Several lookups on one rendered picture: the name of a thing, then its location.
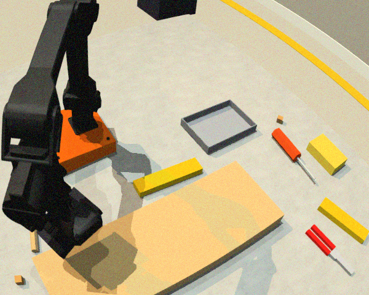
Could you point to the awl with wooden handle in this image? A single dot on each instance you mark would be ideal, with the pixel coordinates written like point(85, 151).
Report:
point(34, 241)

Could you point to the tan floor panel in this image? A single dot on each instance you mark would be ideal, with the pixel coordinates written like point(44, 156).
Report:
point(167, 243)

